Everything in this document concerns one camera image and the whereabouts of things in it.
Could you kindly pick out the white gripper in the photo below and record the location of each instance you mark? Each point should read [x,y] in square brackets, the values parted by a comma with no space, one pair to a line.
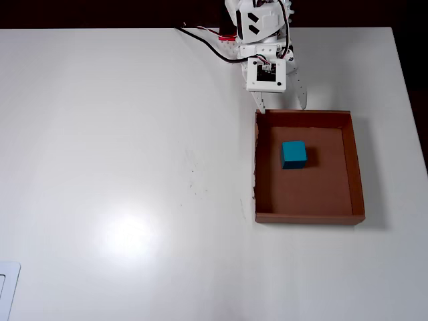
[299,87]

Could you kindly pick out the blue cube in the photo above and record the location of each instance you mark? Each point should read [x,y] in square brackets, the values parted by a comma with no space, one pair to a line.
[293,154]

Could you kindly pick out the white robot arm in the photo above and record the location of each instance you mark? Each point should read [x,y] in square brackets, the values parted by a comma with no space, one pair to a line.
[264,20]

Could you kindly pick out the brown cardboard box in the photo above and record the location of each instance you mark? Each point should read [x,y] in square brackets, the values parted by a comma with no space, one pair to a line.
[301,194]

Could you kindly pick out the red black table clamp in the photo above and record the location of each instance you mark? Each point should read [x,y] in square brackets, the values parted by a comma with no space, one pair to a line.
[227,35]

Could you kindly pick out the white flat device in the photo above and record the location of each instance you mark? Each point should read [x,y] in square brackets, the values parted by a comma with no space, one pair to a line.
[10,291]

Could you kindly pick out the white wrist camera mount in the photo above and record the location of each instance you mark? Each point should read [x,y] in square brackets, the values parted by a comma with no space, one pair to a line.
[267,75]

